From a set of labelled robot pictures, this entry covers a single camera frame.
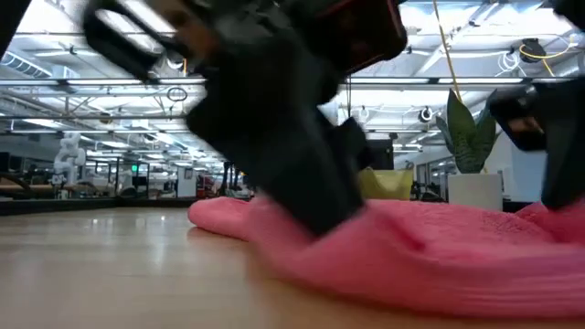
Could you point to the black tripod stand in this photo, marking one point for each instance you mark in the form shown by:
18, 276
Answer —
228, 178

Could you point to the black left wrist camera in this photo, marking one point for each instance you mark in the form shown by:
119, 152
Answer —
356, 32

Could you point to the potted plant in white pot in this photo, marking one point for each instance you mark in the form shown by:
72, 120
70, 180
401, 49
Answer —
471, 173

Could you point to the white cabinet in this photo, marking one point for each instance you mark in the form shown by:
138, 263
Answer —
187, 183

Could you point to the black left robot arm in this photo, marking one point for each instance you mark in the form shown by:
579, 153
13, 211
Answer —
11, 20

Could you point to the yellow translucent plastic bin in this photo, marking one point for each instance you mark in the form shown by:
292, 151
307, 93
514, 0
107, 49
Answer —
388, 185

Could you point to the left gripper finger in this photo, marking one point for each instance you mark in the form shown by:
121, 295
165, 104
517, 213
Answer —
283, 160
354, 141

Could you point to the black rectangular screen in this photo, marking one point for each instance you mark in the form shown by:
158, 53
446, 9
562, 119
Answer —
381, 155

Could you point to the round black overhead camera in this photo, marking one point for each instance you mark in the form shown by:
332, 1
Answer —
531, 49

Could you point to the pink microfiber towel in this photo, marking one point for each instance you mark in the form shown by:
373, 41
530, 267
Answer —
411, 260

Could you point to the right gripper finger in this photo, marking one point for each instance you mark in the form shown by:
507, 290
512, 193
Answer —
566, 160

